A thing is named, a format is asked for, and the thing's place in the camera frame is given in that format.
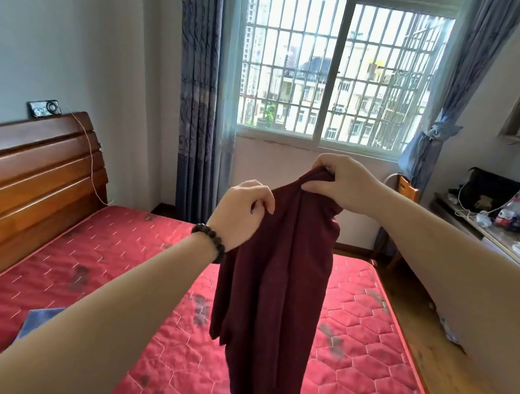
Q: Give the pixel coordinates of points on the person's right hand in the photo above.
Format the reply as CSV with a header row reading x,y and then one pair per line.
x,y
351,187

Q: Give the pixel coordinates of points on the person's left hand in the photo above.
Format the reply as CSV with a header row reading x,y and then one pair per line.
x,y
239,215

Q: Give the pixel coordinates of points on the maroon shirt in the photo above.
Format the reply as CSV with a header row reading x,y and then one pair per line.
x,y
275,300

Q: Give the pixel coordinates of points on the red quilted mattress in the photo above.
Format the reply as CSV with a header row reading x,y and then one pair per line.
x,y
69,251

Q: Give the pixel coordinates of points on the blue denim jeans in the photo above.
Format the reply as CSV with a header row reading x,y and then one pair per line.
x,y
36,320

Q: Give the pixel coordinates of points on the person's left forearm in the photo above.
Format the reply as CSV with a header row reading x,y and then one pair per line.
x,y
83,324

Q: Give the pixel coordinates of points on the person's right forearm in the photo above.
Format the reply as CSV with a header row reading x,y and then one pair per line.
x,y
480,287

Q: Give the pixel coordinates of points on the wooden chair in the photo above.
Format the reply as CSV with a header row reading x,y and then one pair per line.
x,y
405,188

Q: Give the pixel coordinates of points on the barred window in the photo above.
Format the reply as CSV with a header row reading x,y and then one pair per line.
x,y
341,72

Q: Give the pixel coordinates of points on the dark blue curtain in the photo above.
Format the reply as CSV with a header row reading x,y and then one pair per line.
x,y
197,92

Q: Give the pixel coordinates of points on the black backpack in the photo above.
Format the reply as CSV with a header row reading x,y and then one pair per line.
x,y
487,191

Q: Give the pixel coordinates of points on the sheer blue curtain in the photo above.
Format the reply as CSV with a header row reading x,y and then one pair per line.
x,y
458,86

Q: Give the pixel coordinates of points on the red label plastic bottle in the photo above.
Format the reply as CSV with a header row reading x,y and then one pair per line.
x,y
506,213

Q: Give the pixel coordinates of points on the white plastic bag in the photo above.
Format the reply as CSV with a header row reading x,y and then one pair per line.
x,y
449,329

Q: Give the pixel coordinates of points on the wall-mounted wooden desk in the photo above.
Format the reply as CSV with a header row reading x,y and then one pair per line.
x,y
492,232

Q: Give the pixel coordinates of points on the small black camera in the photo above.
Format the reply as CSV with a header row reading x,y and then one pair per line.
x,y
44,108

